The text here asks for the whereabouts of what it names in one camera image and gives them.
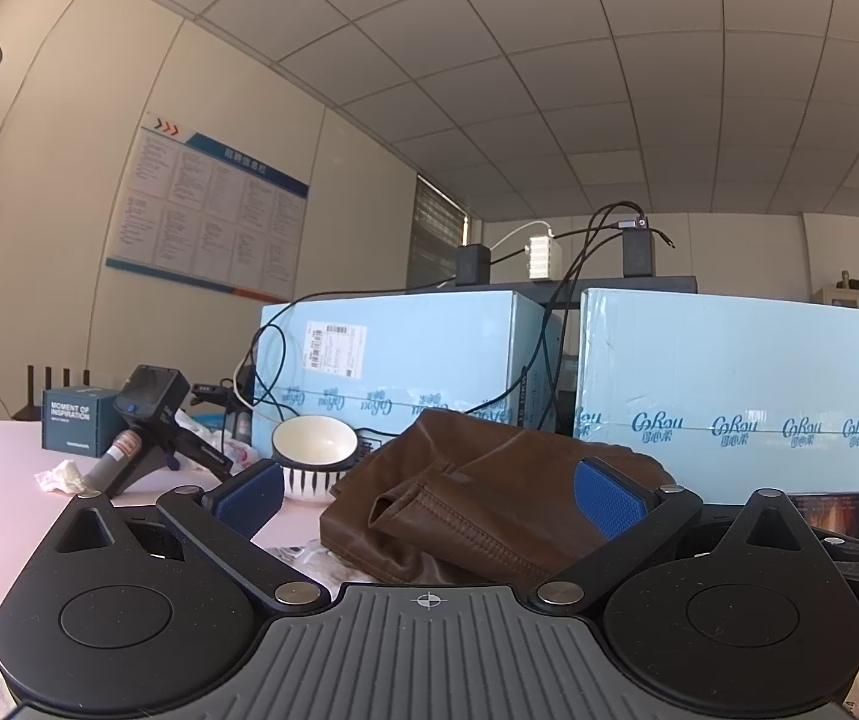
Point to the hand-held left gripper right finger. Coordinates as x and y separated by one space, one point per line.
609 501

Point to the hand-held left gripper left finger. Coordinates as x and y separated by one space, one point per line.
250 493

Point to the brown leather jacket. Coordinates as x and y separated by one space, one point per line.
474 480

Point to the white plastic bag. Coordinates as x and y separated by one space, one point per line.
208 439

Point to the white bowl with black stripes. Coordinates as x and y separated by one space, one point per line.
311 441

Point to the crumpled white tissue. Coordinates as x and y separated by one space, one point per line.
61 476

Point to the small teal box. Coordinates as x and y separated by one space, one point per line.
73 420

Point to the light blue carton with label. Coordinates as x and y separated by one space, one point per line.
414 360

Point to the black router with antennas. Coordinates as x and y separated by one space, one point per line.
28 409

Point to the black charger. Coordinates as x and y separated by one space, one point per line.
638 253
473 264

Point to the white power adapter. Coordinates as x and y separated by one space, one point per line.
543 256

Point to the window blinds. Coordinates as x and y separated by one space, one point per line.
435 232

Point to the black camera on mini tripod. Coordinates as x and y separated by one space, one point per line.
148 394

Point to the wall poster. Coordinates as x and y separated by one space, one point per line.
204 206

